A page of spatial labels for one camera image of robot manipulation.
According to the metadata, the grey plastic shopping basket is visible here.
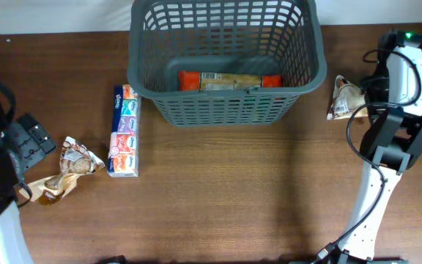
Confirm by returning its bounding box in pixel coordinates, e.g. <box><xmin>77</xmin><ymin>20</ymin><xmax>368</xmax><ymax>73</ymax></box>
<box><xmin>127</xmin><ymin>0</ymin><xmax>327</xmax><ymax>127</ymax></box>

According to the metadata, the beige snack bag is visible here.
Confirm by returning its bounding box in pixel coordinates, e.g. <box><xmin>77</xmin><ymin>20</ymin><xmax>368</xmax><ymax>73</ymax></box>
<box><xmin>327</xmin><ymin>75</ymin><xmax>366</xmax><ymax>120</ymax></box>

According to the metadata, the orange pasta packet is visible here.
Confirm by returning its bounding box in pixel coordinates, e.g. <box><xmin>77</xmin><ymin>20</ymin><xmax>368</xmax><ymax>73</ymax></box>
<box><xmin>179</xmin><ymin>70</ymin><xmax>282</xmax><ymax>92</ymax></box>

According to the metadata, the brown snack bag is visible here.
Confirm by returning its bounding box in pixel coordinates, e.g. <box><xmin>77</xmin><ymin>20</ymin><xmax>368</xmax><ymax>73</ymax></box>
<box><xmin>19</xmin><ymin>136</ymin><xmax>105</xmax><ymax>205</ymax></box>

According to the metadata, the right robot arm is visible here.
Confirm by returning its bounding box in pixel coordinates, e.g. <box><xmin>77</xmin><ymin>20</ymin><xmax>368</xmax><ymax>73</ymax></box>
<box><xmin>315</xmin><ymin>29</ymin><xmax>422</xmax><ymax>263</ymax></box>

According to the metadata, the multicolour tissue pack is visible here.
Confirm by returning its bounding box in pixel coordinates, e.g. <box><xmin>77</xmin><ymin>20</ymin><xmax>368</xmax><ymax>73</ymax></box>
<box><xmin>108</xmin><ymin>84</ymin><xmax>141</xmax><ymax>177</ymax></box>

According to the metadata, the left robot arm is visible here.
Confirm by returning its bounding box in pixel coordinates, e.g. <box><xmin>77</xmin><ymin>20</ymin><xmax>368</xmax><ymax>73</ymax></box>
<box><xmin>0</xmin><ymin>83</ymin><xmax>56</xmax><ymax>263</ymax></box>

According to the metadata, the green lid spice jar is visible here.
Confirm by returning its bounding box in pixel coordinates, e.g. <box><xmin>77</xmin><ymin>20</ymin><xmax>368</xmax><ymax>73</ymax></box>
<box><xmin>245</xmin><ymin>96</ymin><xmax>272</xmax><ymax>122</ymax></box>

